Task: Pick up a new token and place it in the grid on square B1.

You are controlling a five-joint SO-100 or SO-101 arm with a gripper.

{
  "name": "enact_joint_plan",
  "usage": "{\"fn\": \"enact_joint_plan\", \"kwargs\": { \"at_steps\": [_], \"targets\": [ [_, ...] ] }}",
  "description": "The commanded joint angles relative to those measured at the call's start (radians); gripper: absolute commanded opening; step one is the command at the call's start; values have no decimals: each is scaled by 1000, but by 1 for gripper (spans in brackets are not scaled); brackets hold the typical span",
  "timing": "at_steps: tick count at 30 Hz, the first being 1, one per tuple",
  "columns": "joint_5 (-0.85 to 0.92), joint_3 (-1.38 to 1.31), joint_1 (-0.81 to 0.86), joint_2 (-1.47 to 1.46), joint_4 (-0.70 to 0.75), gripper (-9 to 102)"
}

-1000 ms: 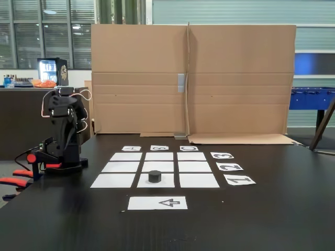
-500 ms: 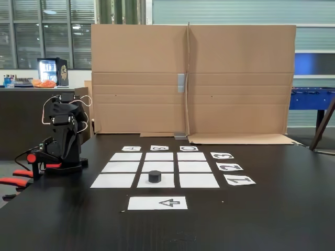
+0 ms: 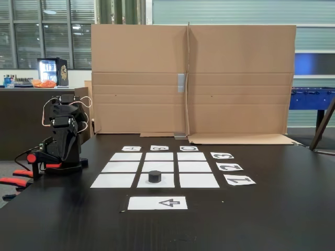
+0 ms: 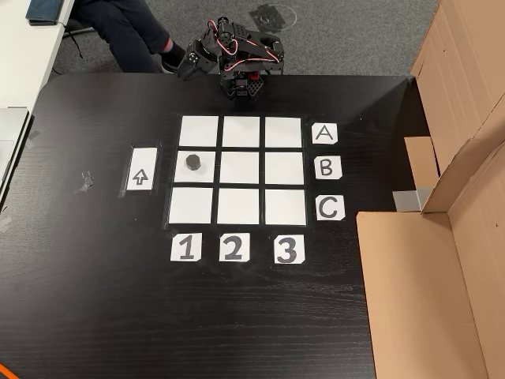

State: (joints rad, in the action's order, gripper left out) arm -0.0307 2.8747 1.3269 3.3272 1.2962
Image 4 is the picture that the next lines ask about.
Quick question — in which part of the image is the brown cardboard box panel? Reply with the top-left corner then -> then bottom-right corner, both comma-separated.
354,137 -> 505,379
404,0 -> 505,181

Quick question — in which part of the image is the white arrow paper sheet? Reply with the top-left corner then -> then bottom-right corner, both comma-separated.
125,147 -> 158,192

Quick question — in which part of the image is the paper sheet number 2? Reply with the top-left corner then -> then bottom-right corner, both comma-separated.
219,232 -> 251,262

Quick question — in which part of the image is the paper sheet letter A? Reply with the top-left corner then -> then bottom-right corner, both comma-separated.
311,122 -> 339,145

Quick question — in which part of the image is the dark blue notebook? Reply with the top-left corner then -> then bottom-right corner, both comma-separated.
25,0 -> 66,27

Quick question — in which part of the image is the orange cable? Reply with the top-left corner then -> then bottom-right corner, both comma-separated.
0,359 -> 20,379

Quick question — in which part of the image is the black floor tape patch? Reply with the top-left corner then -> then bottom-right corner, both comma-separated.
248,2 -> 297,36

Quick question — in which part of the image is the silver laptop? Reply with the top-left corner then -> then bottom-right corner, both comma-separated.
0,106 -> 32,186

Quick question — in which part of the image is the red white servo cable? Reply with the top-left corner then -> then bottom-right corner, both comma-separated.
211,21 -> 279,66

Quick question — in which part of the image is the paper sheet letter B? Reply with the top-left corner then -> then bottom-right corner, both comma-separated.
314,156 -> 342,181

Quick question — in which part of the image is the paper sheet number 1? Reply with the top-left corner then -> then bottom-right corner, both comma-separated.
170,232 -> 203,262

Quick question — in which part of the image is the crumpled grey tape scrap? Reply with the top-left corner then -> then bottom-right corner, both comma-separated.
77,171 -> 95,193

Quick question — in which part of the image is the person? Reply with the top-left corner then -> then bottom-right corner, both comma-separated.
73,0 -> 190,74

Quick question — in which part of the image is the paper sheet letter C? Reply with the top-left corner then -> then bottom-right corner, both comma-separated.
315,196 -> 346,222

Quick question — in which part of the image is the white desk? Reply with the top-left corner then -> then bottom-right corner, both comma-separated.
0,0 -> 77,206

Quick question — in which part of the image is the white paper grid square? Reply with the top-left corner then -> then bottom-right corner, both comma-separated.
168,187 -> 214,225
174,151 -> 217,183
264,152 -> 305,185
264,189 -> 308,226
223,115 -> 261,148
219,152 -> 260,184
264,116 -> 303,148
216,188 -> 260,225
179,115 -> 219,147

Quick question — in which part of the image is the paper sheet number 3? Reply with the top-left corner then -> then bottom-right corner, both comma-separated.
274,235 -> 307,265

